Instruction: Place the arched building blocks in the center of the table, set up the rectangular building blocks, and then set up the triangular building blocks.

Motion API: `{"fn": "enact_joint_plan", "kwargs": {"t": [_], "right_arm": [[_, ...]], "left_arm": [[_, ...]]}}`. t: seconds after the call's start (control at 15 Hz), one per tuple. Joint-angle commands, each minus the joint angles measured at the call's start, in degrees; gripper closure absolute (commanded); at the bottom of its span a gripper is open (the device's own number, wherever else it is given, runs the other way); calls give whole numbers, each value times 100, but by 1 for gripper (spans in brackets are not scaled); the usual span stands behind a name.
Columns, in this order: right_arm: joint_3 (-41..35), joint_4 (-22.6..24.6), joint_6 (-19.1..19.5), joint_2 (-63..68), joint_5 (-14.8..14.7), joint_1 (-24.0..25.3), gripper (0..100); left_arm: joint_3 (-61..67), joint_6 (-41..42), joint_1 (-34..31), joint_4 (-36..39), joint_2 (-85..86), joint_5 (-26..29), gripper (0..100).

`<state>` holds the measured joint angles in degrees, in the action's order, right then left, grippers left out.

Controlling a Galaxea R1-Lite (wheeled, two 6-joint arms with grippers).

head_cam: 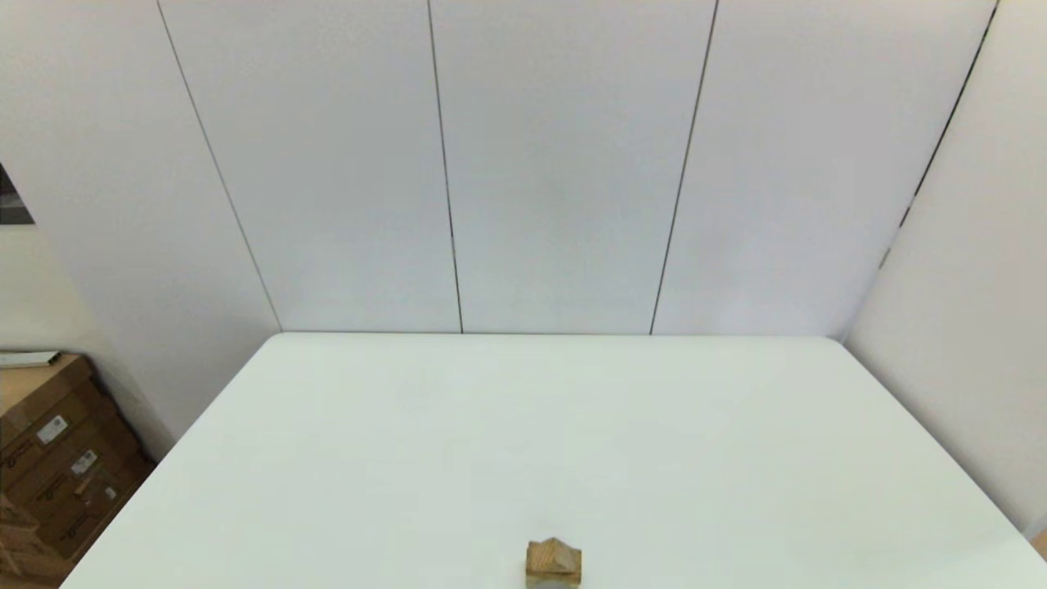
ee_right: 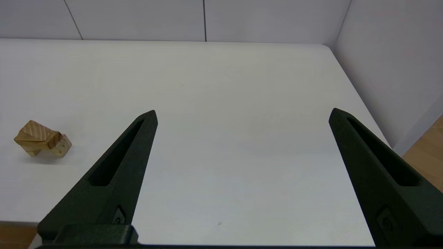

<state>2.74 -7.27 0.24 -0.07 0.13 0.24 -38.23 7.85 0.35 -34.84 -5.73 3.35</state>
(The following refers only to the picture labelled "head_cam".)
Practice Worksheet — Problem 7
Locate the small triangular wooden block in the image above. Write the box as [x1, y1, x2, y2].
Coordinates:
[528, 537, 583, 573]

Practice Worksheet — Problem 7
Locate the rectangular wooden block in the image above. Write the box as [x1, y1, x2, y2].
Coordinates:
[526, 550, 583, 578]

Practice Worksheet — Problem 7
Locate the dark grey wall panel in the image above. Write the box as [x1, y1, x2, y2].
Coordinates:
[0, 164, 35, 226]

